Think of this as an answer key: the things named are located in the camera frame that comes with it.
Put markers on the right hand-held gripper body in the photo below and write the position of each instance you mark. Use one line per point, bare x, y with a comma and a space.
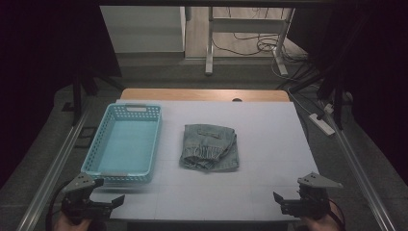
316, 205

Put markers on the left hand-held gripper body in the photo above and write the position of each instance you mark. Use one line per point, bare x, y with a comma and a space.
78, 184

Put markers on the light blue plastic basket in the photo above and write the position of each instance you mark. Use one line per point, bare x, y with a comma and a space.
126, 144

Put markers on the grey denim pants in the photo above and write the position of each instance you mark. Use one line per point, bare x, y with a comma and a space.
208, 146

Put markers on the person's right hand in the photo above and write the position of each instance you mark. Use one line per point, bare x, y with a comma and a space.
325, 224

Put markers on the person's left hand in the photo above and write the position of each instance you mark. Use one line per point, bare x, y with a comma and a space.
65, 225

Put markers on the black floor plate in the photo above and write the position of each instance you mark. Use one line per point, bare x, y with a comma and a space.
86, 137

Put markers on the white table mat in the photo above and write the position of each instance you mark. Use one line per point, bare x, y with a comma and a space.
266, 144

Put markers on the white power strip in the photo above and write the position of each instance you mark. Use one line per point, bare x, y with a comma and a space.
321, 124

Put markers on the black metal stand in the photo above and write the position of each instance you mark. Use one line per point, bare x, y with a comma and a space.
77, 96
337, 106

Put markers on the dark curtain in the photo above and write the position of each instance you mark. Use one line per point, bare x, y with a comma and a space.
378, 80
38, 64

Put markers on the white cabinet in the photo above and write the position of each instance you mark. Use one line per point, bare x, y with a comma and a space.
144, 29

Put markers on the silver metal rail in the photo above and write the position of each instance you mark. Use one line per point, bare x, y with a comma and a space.
359, 173
54, 170

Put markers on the white desk frame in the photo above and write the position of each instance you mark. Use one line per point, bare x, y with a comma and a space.
210, 41

